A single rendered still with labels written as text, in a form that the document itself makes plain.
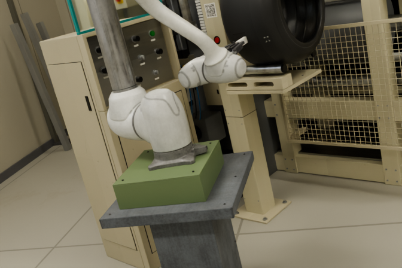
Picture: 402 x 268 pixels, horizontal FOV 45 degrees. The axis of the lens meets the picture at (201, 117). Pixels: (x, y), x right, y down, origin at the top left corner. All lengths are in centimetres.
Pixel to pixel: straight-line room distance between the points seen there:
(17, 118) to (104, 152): 289
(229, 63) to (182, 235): 68
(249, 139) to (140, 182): 111
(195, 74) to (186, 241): 65
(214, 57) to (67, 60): 87
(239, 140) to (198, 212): 114
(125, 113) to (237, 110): 94
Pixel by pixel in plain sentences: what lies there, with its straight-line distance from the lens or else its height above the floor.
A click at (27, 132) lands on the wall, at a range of 537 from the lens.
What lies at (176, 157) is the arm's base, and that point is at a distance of 180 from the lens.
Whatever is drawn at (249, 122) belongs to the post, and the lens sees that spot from 272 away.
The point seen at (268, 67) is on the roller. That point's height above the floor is 91.
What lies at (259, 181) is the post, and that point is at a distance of 283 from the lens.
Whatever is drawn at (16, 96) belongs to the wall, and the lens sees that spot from 532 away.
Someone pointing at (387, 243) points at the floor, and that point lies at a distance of 255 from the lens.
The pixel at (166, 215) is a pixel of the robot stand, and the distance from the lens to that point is 171.
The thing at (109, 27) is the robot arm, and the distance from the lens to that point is 189.
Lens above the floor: 138
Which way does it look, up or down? 15 degrees down
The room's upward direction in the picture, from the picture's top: 13 degrees counter-clockwise
